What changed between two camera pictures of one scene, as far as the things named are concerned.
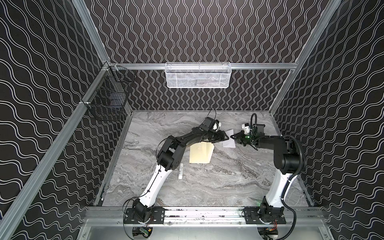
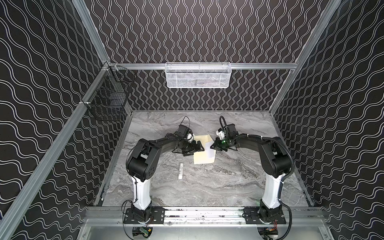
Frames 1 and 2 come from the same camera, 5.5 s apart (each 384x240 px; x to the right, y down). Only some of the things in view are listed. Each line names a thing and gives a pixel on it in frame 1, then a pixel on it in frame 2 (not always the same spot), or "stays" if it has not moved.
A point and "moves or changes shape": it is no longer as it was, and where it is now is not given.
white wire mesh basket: x=198 y=74 stays
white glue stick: x=181 y=170 stays
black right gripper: x=243 y=138 → x=219 y=144
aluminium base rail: x=303 y=216 stays
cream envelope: x=201 y=152 stays
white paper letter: x=230 y=142 moves or changes shape
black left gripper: x=214 y=135 → x=190 y=146
